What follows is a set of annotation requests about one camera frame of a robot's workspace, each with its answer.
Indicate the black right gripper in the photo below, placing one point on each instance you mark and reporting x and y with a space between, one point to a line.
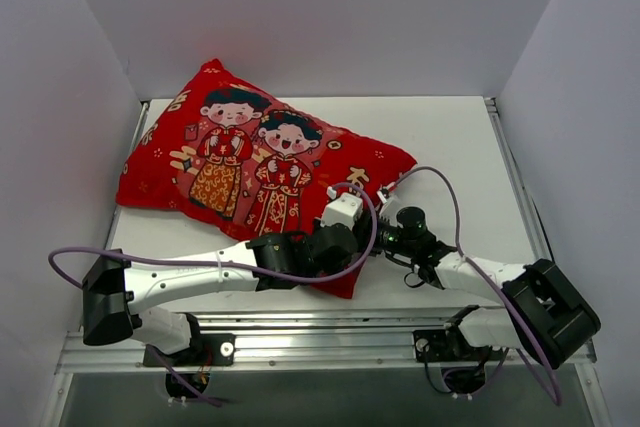
382 233

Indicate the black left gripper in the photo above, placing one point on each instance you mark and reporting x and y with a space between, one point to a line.
358 229

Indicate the red printed pillowcase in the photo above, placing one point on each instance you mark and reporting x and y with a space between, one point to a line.
226 153

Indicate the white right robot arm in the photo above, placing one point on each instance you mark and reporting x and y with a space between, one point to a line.
532 307

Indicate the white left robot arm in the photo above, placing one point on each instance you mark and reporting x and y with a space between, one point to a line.
123 298

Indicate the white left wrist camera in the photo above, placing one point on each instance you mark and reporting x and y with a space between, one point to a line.
344 209

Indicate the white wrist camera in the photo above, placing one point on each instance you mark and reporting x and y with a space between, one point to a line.
344 209
386 194

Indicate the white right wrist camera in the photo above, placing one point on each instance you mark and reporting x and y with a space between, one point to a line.
386 194

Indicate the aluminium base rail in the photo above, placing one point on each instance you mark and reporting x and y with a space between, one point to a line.
280 342

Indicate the right side aluminium rail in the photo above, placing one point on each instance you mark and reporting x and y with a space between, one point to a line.
529 213

